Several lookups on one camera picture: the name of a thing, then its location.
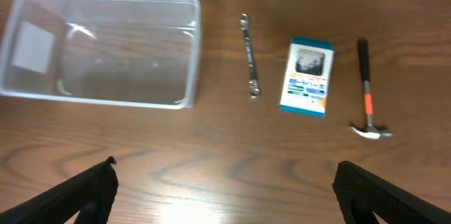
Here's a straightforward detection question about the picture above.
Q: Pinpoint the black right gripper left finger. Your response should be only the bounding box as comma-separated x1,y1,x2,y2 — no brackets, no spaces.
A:
1,156,118,224

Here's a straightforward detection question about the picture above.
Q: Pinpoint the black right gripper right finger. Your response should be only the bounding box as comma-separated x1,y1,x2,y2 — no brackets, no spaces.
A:
333,161,450,224

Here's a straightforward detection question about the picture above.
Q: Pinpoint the small claw hammer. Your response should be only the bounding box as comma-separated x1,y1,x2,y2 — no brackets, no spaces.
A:
349,38,393,140

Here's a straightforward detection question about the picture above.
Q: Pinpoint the white and teal box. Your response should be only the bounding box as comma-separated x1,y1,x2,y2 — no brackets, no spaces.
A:
279,37,334,117

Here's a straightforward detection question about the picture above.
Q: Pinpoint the silver combination wrench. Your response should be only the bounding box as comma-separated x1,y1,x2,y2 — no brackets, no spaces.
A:
240,13,261,99

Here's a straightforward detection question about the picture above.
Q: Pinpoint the clear plastic container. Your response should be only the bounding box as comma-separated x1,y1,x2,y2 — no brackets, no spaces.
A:
1,0,202,109

